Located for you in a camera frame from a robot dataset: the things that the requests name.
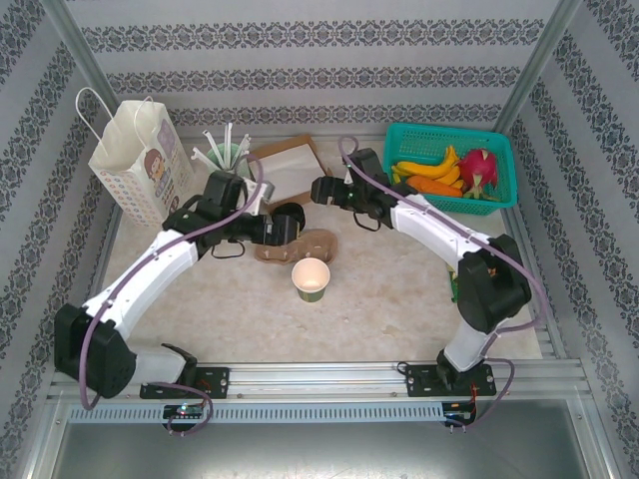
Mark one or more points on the black plastic cup lid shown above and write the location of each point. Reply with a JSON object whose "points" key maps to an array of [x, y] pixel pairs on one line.
{"points": [[292, 209]]}

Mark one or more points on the brown pulp cup carrier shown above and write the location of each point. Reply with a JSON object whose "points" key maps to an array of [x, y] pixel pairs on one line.
{"points": [[317, 244]]}

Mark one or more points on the green paper coffee cup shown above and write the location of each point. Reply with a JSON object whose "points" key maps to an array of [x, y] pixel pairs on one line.
{"points": [[310, 277]]}

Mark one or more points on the brown cardboard box white inside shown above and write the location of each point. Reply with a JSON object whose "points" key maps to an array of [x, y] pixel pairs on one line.
{"points": [[289, 164]]}

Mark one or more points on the white cartoon print paper bag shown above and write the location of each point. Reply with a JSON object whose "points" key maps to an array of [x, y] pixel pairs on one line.
{"points": [[125, 149]]}

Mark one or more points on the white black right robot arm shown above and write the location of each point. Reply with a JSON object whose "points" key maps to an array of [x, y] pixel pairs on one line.
{"points": [[434, 224]]}

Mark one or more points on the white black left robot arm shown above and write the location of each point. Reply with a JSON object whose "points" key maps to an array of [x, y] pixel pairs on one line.
{"points": [[150, 269]]}

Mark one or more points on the pale green ceramic mug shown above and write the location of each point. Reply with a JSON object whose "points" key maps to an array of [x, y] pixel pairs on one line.
{"points": [[242, 167]]}

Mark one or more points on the orange toy food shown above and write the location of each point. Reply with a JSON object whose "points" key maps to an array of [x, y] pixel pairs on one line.
{"points": [[432, 185]]}

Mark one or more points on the yellow toy banana bunch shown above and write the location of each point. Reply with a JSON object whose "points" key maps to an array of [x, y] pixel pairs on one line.
{"points": [[429, 169]]}

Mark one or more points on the white wrapped straw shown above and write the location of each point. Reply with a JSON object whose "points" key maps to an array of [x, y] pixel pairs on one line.
{"points": [[243, 144], [202, 156], [229, 142], [210, 144]]}

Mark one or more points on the teal plastic basket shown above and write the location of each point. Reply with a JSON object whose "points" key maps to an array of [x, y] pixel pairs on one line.
{"points": [[434, 137]]}

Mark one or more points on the pink toy dragon fruit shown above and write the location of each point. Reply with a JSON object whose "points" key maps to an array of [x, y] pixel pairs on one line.
{"points": [[479, 167]]}

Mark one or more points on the green yellow snack packet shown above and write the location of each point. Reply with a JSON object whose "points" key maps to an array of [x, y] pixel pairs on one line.
{"points": [[453, 282]]}

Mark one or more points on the small left circuit board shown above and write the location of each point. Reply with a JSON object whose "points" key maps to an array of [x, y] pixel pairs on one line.
{"points": [[184, 411]]}

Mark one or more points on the small circuit board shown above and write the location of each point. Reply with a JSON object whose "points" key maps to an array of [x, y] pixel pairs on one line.
{"points": [[184, 411], [459, 411]]}

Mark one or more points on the grey metal panel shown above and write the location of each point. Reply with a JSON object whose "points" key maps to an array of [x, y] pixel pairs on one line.
{"points": [[319, 454]]}

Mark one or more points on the small right circuit board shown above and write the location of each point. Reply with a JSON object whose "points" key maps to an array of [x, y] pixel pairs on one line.
{"points": [[459, 411]]}

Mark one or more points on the aluminium mounting rail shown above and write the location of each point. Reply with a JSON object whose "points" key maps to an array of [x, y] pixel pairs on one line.
{"points": [[319, 379]]}

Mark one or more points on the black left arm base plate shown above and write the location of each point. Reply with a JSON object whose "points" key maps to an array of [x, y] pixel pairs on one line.
{"points": [[214, 381]]}

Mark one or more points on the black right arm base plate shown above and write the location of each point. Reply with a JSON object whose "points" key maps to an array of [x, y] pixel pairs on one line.
{"points": [[424, 381]]}

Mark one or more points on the aluminium frame post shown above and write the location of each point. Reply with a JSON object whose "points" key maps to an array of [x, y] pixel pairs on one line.
{"points": [[539, 55], [75, 45]]}

